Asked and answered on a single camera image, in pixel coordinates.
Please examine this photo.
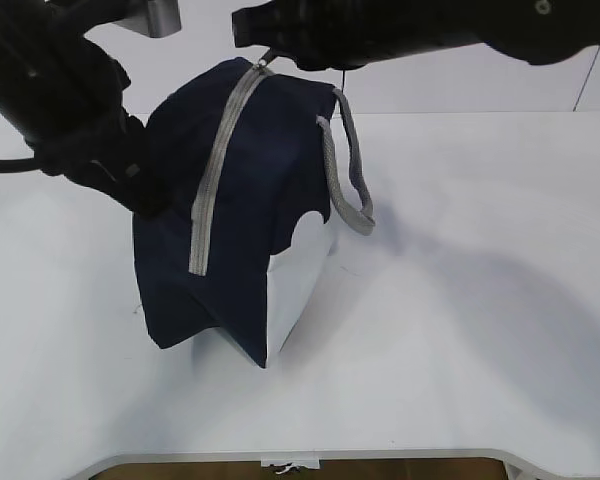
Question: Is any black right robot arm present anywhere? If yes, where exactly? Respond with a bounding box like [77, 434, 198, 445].
[231, 0, 600, 71]

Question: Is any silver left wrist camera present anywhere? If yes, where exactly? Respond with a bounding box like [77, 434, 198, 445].
[115, 0, 182, 38]

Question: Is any white tape on table edge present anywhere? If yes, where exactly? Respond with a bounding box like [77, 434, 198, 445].
[260, 452, 321, 475]

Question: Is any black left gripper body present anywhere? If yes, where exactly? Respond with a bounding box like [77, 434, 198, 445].
[30, 39, 171, 218]

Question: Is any navy blue lunch bag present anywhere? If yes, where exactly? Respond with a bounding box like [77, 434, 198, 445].
[133, 57, 375, 368]

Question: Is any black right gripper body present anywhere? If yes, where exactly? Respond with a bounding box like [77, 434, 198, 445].
[231, 0, 480, 70]

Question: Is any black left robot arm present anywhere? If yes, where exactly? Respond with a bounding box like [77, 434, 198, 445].
[0, 1, 181, 218]

